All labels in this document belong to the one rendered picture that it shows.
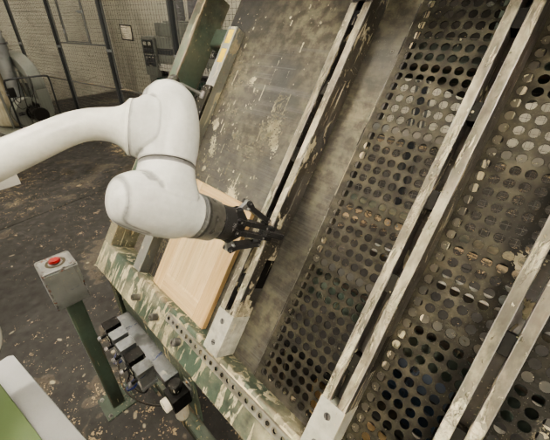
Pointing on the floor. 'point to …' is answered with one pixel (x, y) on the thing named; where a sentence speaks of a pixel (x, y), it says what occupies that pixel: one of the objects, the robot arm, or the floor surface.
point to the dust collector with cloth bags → (20, 106)
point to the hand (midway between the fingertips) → (271, 233)
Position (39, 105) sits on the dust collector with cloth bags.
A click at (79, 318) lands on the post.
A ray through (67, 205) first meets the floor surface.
